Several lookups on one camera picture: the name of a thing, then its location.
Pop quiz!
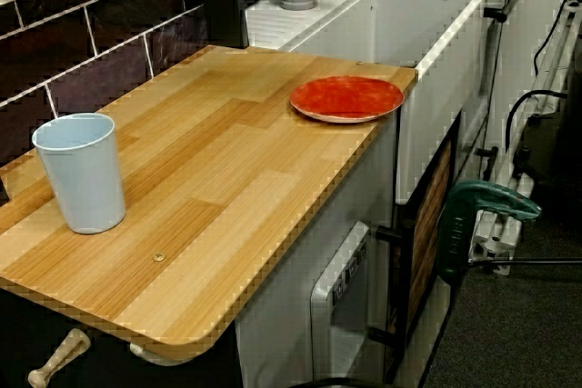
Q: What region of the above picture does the thick black cable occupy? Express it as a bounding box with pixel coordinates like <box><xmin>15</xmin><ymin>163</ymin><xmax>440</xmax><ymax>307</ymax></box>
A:
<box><xmin>505</xmin><ymin>89</ymin><xmax>570</xmax><ymax>154</ymax></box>

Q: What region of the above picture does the cream wooden peg handle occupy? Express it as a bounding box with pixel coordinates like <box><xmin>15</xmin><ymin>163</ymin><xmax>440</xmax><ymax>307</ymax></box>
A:
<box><xmin>27</xmin><ymin>327</ymin><xmax>92</xmax><ymax>388</ymax></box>
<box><xmin>129</xmin><ymin>341</ymin><xmax>196</xmax><ymax>367</ymax></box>

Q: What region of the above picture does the black cabinet front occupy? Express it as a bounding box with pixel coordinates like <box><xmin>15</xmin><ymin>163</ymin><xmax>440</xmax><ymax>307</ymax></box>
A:
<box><xmin>0</xmin><ymin>285</ymin><xmax>242</xmax><ymax>388</ymax></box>

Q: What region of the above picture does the green metal clamp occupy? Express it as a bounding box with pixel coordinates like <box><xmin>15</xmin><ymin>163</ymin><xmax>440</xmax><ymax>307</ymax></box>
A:
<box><xmin>436</xmin><ymin>180</ymin><xmax>544</xmax><ymax>281</ymax></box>

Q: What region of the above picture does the red round plate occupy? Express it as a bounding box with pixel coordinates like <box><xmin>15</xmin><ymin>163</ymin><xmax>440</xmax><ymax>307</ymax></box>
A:
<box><xmin>289</xmin><ymin>75</ymin><xmax>406</xmax><ymax>124</ymax></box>

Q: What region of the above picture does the grey dispenser panel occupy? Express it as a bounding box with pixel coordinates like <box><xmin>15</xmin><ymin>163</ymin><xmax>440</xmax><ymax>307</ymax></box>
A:
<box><xmin>310</xmin><ymin>220</ymin><xmax>372</xmax><ymax>388</ymax></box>

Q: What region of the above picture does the black framed wooden door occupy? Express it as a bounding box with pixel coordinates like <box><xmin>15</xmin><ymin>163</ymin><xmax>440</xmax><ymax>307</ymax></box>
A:
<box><xmin>384</xmin><ymin>110</ymin><xmax>463</xmax><ymax>383</ymax></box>

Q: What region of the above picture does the white toy kitchen unit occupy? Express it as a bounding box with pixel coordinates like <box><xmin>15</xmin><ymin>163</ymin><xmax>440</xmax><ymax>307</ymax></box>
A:
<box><xmin>234</xmin><ymin>0</ymin><xmax>524</xmax><ymax>388</ymax></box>

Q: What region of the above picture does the black oven handle bar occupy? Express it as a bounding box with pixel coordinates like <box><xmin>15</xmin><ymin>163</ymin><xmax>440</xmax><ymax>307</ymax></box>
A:
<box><xmin>483</xmin><ymin>0</ymin><xmax>527</xmax><ymax>24</ymax></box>

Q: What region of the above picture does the black door handle bar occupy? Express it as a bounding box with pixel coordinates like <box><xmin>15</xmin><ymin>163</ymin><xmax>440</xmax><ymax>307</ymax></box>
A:
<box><xmin>366</xmin><ymin>223</ymin><xmax>408</xmax><ymax>349</ymax></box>

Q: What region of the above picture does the aluminium frame rail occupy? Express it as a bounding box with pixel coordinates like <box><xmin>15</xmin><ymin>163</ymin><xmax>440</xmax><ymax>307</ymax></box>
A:
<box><xmin>470</xmin><ymin>0</ymin><xmax>582</xmax><ymax>276</ymax></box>

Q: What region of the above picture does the light blue plastic cup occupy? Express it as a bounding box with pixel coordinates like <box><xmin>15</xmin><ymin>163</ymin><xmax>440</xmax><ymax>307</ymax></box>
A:
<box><xmin>31</xmin><ymin>112</ymin><xmax>127</xmax><ymax>235</ymax></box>

